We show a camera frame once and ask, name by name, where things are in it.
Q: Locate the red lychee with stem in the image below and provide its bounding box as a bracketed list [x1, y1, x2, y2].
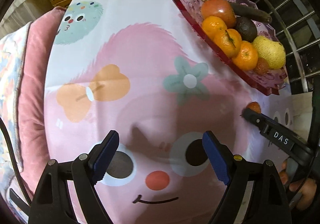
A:
[253, 57, 269, 76]

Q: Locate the yellow pear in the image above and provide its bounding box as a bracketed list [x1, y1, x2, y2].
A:
[252, 36, 286, 70]

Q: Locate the large tangerine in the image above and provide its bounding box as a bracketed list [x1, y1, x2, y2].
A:
[213, 29, 242, 58]

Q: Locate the dark avocado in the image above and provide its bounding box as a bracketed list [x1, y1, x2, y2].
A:
[234, 16, 258, 43]

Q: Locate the orange tangerine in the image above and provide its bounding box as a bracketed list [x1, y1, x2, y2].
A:
[201, 16, 227, 40]

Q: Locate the blackened banana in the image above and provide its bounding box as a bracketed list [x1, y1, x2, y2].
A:
[229, 2, 272, 23]

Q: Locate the red apple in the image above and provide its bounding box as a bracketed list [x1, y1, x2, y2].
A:
[200, 0, 236, 28]

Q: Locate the person's hand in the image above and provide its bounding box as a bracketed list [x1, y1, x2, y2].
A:
[279, 159, 317, 210]

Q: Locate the white floral curtain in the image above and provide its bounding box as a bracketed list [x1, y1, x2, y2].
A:
[290, 92, 312, 140]

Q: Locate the metal window grille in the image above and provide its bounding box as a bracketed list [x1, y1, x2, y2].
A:
[251, 0, 319, 94]

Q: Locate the cartoon printed tablecloth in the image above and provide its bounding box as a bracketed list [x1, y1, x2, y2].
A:
[44, 0, 292, 223]

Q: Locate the floral quilt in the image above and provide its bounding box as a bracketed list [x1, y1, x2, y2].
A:
[1, 22, 31, 223]

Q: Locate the white lace cover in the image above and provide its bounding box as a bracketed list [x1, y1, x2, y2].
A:
[0, 0, 52, 40]

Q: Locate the black cable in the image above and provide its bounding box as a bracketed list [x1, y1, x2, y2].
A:
[0, 117, 33, 206]

